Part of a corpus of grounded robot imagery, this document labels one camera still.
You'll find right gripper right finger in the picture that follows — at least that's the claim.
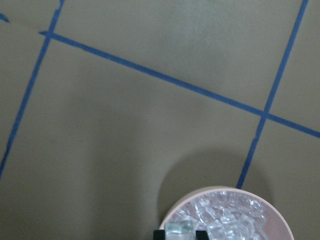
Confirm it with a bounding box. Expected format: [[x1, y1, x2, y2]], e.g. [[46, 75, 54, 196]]
[[195, 230, 209, 240]]

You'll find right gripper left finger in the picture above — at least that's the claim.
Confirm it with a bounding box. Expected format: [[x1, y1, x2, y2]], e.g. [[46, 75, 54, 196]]
[[153, 229, 166, 240]]

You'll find clear ice cube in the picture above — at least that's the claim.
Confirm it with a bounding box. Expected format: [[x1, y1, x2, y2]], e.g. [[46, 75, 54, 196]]
[[164, 220, 196, 240]]

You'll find pile of clear ice cubes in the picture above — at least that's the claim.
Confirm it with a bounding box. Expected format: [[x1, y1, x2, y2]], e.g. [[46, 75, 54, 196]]
[[170, 191, 271, 240]]

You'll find pink bowl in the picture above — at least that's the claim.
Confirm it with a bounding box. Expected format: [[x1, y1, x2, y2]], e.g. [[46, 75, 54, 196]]
[[159, 186, 294, 240]]

